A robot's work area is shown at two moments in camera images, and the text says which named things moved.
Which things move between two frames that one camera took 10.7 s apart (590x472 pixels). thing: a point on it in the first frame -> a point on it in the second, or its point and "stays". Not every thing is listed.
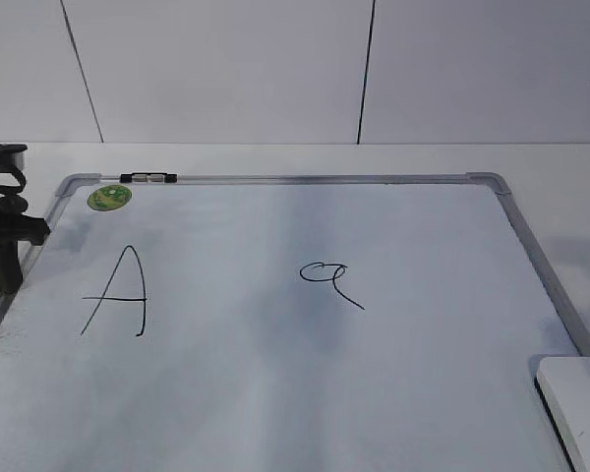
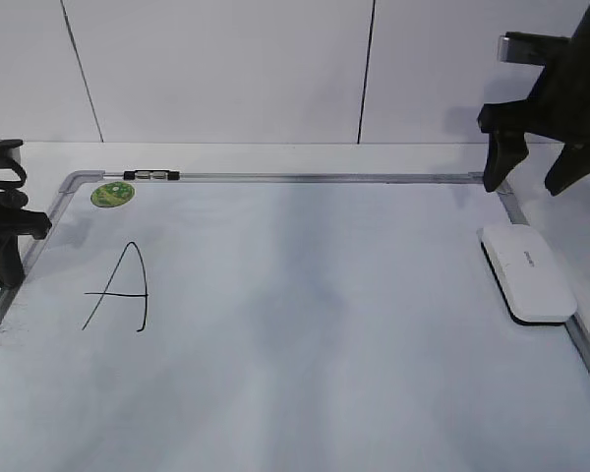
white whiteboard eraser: x=575 y=393 -> x=530 y=280
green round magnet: x=108 y=198 stays
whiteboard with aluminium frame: x=383 y=322 stays
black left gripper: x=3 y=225 stays
